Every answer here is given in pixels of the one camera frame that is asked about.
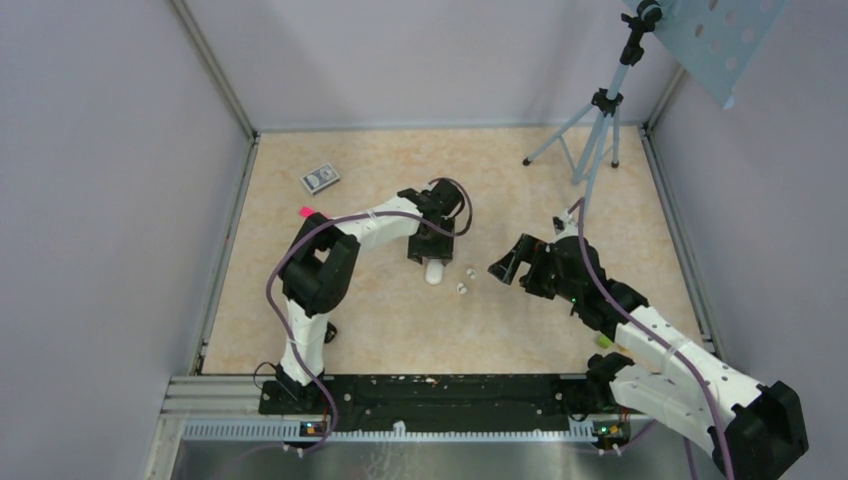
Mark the pink marker piece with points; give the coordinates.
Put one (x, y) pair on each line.
(309, 213)

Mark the black earbud case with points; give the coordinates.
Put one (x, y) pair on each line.
(331, 333)

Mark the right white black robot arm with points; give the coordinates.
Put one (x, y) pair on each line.
(751, 430)

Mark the light blue tripod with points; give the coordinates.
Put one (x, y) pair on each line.
(604, 136)

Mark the white toothed cable rail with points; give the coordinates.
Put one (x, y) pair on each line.
(292, 431)

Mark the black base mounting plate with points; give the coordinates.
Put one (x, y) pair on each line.
(472, 403)

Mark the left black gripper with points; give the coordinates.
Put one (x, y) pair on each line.
(443, 250)

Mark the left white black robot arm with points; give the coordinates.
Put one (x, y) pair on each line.
(316, 271)

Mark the perforated blue metal panel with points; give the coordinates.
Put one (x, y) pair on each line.
(713, 40)

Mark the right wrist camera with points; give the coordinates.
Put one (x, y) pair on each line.
(564, 226)

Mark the white earbud charging case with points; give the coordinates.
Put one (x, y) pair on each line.
(434, 271)

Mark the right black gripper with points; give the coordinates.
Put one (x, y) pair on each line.
(531, 249)

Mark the playing card deck box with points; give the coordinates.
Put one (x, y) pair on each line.
(320, 179)

